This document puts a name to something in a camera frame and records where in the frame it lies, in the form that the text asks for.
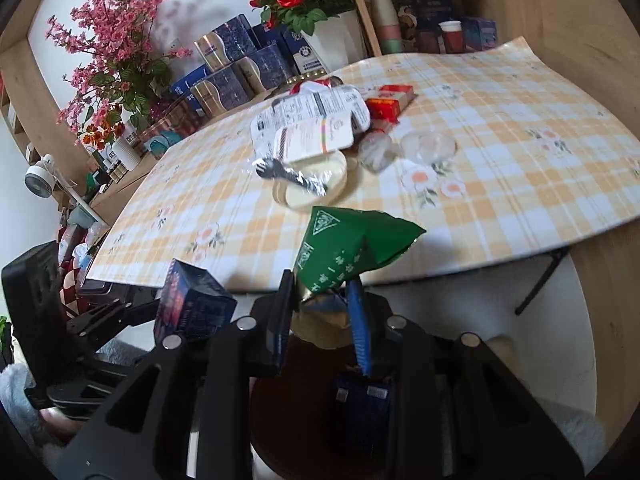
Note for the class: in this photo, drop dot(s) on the crumpled clear plastic cup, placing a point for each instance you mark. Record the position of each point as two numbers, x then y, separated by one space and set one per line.
375 152

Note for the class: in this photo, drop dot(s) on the white desk fan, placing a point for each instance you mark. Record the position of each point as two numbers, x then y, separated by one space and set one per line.
41 177

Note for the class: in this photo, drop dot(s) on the small red box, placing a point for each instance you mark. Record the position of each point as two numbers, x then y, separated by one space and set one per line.
382 110
397 94

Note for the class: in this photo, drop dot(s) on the teal whale-shaped holder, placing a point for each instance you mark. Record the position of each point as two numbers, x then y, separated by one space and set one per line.
164 144

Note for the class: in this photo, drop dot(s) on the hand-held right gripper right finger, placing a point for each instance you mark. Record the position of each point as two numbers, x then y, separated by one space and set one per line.
358 330

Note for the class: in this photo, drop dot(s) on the checkered floral tablecloth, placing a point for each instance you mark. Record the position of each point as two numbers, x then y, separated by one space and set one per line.
500 135

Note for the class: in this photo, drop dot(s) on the pink blossom branches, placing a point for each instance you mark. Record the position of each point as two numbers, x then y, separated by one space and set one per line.
115 45

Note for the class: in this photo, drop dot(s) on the orange artificial flowers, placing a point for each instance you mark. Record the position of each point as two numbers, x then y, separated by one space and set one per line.
100 132

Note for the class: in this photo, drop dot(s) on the cream plastic bowl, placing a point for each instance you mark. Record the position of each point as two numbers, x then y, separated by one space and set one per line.
315 200

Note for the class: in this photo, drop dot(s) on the dark blue packet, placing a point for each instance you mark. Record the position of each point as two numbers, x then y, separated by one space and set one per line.
360 392

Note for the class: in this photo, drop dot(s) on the red checkered cloth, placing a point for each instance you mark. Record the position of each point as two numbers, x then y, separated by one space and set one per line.
70 260

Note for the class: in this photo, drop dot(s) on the stack of pastel paper cups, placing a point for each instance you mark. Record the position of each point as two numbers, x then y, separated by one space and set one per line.
385 20

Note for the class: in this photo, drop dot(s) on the black table leg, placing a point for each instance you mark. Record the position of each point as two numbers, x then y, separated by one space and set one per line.
542 282

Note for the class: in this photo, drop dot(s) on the white vase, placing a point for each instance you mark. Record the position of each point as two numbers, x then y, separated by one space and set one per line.
126 152

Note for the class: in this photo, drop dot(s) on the small dark blue carton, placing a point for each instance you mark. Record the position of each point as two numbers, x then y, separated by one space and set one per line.
195 300

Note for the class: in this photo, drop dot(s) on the dark brown trash bin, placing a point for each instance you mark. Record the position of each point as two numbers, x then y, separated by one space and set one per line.
310 410

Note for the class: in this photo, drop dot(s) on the plastic-wrapped black fork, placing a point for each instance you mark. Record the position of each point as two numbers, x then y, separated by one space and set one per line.
290 176

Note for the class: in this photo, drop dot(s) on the row of blue gift boxes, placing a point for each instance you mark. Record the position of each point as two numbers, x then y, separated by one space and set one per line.
230 80

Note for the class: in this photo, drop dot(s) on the potted red rose plant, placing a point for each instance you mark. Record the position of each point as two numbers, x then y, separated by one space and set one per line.
332 42

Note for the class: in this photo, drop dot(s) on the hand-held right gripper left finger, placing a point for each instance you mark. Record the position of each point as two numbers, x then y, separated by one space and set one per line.
280 340

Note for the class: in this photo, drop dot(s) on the light blue box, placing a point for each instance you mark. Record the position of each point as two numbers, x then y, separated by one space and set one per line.
480 34

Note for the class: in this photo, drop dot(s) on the beige round container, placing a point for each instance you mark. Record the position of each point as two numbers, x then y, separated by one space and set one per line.
325 332

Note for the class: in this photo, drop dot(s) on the red cup with white lid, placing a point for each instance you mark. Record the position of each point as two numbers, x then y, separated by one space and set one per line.
451 37

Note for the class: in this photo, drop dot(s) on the red drink can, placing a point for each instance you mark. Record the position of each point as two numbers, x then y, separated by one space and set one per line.
327 82

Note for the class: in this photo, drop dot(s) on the white printed plastic wrapper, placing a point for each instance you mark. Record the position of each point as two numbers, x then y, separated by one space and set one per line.
310 105

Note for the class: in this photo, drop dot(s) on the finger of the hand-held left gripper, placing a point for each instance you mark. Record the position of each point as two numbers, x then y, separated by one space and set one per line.
110 317
85 385

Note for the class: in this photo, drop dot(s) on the clear plastic lid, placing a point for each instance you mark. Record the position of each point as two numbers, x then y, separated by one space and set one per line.
430 147

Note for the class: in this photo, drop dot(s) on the striped copper tin box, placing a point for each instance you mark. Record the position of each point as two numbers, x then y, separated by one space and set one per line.
172 120

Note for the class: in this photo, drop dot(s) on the green snack packet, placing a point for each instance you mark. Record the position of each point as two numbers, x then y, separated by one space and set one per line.
350 245

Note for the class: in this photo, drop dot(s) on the grey fluffy cloth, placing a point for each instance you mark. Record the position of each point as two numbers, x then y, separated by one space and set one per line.
20 410
575 430

